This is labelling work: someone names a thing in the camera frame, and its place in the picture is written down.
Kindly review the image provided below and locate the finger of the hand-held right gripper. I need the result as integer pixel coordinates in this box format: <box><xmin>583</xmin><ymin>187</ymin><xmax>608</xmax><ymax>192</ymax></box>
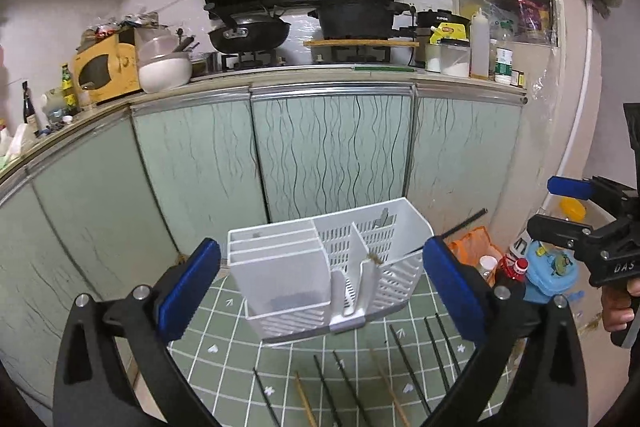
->
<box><xmin>527</xmin><ymin>213</ymin><xmax>609</xmax><ymax>251</ymax></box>
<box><xmin>546</xmin><ymin>175</ymin><xmax>639</xmax><ymax>208</ymax></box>

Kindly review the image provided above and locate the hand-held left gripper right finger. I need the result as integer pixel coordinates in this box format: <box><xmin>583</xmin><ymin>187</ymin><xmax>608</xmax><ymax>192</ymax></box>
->
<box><xmin>422</xmin><ymin>236</ymin><xmax>590</xmax><ymax>427</ymax></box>

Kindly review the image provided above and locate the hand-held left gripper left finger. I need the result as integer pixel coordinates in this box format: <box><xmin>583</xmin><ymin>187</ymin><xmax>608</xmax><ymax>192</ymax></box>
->
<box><xmin>52</xmin><ymin>237</ymin><xmax>223</xmax><ymax>427</ymax></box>

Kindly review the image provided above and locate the white plastic utensil holder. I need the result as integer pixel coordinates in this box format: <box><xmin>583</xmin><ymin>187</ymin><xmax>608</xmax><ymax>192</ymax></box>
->
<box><xmin>227</xmin><ymin>197</ymin><xmax>435</xmax><ymax>348</ymax></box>

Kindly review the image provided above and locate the row of black chopsticks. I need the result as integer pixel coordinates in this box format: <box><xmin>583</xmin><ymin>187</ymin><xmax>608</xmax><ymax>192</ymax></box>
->
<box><xmin>252</xmin><ymin>313</ymin><xmax>461</xmax><ymax>427</ymax></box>

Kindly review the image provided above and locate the person's right hand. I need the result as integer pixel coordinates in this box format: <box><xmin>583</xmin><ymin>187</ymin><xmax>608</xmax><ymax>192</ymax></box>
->
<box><xmin>601</xmin><ymin>279</ymin><xmax>640</xmax><ymax>334</ymax></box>

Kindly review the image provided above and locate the yellow-capped oil bottle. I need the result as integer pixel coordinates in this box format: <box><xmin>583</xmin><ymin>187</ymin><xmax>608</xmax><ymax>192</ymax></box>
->
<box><xmin>560</xmin><ymin>197</ymin><xmax>587</xmax><ymax>220</ymax></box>

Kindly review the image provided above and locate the blue plastic container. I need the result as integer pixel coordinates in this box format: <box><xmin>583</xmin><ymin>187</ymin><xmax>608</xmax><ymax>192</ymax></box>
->
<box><xmin>525</xmin><ymin>239</ymin><xmax>581</xmax><ymax>303</ymax></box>

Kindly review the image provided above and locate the orange bag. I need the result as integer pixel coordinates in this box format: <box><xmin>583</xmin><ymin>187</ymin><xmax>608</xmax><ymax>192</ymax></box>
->
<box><xmin>447</xmin><ymin>227</ymin><xmax>503</xmax><ymax>283</ymax></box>

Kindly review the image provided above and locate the red-capped bottle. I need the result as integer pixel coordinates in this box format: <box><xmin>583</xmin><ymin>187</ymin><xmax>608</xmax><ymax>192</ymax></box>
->
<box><xmin>495</xmin><ymin>257</ymin><xmax>530</xmax><ymax>293</ymax></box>

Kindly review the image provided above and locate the thin black chopstick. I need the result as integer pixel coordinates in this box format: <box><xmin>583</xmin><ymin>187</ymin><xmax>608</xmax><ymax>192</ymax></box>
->
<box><xmin>406</xmin><ymin>208</ymin><xmax>489</xmax><ymax>255</ymax></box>

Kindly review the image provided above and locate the white pipe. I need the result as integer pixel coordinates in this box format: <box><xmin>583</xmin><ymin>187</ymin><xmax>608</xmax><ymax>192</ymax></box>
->
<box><xmin>557</xmin><ymin>2</ymin><xmax>596</xmax><ymax>180</ymax></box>

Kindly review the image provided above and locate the green glass cabinet door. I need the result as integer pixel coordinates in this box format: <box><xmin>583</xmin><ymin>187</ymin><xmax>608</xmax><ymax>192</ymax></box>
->
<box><xmin>410</xmin><ymin>89</ymin><xmax>526</xmax><ymax>233</ymax></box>
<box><xmin>250</xmin><ymin>87</ymin><xmax>416</xmax><ymax>223</ymax></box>
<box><xmin>31</xmin><ymin>117</ymin><xmax>181</xmax><ymax>308</ymax></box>
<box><xmin>131</xmin><ymin>94</ymin><xmax>268</xmax><ymax>253</ymax></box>
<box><xmin>0</xmin><ymin>177</ymin><xmax>76</xmax><ymax>408</ymax></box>

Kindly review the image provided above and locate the green grid mat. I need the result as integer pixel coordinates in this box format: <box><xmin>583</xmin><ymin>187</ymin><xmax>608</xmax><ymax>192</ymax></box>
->
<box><xmin>167</xmin><ymin>267</ymin><xmax>516</xmax><ymax>427</ymax></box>

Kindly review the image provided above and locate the white green-label bottle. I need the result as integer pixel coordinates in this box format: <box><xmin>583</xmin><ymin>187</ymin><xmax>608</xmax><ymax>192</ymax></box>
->
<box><xmin>495</xmin><ymin>48</ymin><xmax>514</xmax><ymax>85</ymax></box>

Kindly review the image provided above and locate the clear squeeze bottle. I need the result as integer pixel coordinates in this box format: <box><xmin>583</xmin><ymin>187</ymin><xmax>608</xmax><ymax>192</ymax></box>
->
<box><xmin>470</xmin><ymin>8</ymin><xmax>492</xmax><ymax>80</ymax></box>

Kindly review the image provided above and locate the clear black-lidded container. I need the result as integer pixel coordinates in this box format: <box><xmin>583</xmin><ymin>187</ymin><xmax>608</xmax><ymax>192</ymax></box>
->
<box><xmin>440</xmin><ymin>39</ymin><xmax>472</xmax><ymax>78</ymax></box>

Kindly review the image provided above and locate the yellow pouch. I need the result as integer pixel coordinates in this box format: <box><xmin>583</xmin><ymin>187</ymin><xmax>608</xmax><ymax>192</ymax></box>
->
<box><xmin>430</xmin><ymin>22</ymin><xmax>471</xmax><ymax>45</ymax></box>

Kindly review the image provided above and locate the black rice cooker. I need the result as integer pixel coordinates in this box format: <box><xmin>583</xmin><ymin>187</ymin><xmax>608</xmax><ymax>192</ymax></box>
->
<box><xmin>415</xmin><ymin>9</ymin><xmax>471</xmax><ymax>42</ymax></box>

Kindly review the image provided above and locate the large white bowl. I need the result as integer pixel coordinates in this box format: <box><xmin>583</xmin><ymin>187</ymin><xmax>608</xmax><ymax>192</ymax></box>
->
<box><xmin>137</xmin><ymin>54</ymin><xmax>193</xmax><ymax>94</ymax></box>

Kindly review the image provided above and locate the green yellow-label bottle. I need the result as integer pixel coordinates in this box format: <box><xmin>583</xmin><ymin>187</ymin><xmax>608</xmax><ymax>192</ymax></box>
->
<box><xmin>61</xmin><ymin>63</ymin><xmax>80</xmax><ymax>112</ymax></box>

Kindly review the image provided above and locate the gas stove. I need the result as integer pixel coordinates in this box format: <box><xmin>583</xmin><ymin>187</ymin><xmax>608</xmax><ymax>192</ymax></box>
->
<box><xmin>220</xmin><ymin>44</ymin><xmax>416</xmax><ymax>72</ymax></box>

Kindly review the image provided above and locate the yellow microwave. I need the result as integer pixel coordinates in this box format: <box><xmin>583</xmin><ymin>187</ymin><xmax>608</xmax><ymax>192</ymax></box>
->
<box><xmin>70</xmin><ymin>29</ymin><xmax>141</xmax><ymax>105</ymax></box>

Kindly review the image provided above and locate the dark glass bottle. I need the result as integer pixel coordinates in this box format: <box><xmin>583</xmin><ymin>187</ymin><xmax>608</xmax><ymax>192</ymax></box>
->
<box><xmin>21</xmin><ymin>82</ymin><xmax>40</xmax><ymax>132</ymax></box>

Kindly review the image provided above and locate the translucent plastic bowl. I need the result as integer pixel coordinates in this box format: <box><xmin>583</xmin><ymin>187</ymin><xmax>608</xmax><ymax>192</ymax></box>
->
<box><xmin>136</xmin><ymin>36</ymin><xmax>181</xmax><ymax>62</ymax></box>

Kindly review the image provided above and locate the wooden board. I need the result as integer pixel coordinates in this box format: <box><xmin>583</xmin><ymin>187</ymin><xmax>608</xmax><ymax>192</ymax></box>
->
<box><xmin>302</xmin><ymin>38</ymin><xmax>421</xmax><ymax>48</ymax></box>

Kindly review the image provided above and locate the black wok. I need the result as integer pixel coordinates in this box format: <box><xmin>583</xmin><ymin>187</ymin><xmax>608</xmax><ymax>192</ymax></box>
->
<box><xmin>204</xmin><ymin>4</ymin><xmax>292</xmax><ymax>55</ymax></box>

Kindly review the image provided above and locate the black lidded pot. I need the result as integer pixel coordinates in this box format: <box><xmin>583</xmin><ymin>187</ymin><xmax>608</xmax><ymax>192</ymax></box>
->
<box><xmin>307</xmin><ymin>0</ymin><xmax>418</xmax><ymax>42</ymax></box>

